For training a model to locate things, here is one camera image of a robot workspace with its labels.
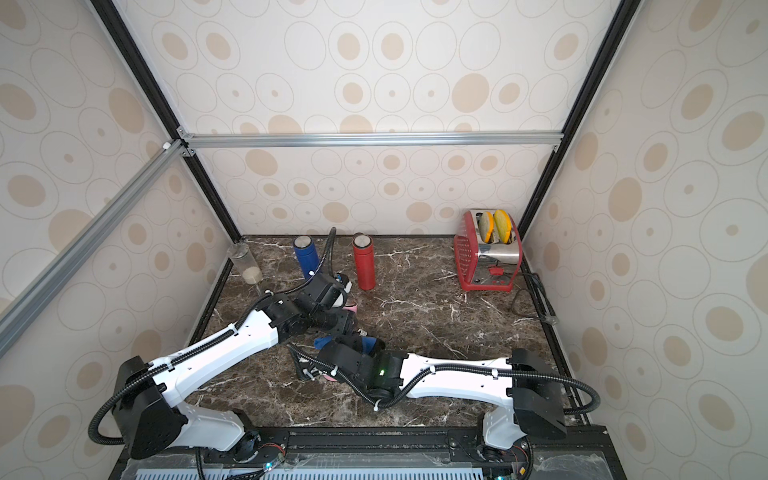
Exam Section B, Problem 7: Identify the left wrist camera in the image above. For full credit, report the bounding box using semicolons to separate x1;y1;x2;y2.
332;272;352;306

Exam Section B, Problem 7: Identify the left yellow toast slice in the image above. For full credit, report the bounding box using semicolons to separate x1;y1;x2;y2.
477;211;495;244

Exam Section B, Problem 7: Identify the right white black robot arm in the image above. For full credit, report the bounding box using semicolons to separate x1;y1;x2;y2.
287;340;601;450

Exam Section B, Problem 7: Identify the red polka dot toaster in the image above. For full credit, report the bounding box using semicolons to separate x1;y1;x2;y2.
454;209;523;292

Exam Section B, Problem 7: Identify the red thermos bottle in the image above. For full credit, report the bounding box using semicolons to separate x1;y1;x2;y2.
352;233;376;291

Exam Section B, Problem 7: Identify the blue thermos bottle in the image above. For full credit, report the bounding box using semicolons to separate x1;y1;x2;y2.
293;235;320;279

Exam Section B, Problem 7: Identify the black toaster power cable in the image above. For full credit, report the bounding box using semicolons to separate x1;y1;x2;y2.
509;269;559;328

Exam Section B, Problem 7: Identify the clear glass cup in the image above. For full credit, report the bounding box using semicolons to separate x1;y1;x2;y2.
227;242;263;285

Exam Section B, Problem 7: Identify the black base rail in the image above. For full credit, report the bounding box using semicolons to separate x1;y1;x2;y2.
110;426;625;479

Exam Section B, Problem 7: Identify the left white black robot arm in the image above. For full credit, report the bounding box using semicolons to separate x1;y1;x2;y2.
87;230;356;459

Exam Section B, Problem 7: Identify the yellow toast slice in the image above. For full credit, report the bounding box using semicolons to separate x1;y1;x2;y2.
477;211;495;244
493;209;514;244

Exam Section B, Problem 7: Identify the left diagonal aluminium rail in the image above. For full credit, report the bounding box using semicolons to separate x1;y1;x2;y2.
1;139;184;354

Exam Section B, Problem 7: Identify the blue cloth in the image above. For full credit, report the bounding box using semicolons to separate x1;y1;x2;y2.
313;334;386;356

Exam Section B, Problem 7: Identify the horizontal aluminium rail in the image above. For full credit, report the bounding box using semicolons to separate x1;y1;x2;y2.
182;131;563;149

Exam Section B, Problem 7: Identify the right yellow toast slice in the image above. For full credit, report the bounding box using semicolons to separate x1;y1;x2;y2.
493;209;514;244

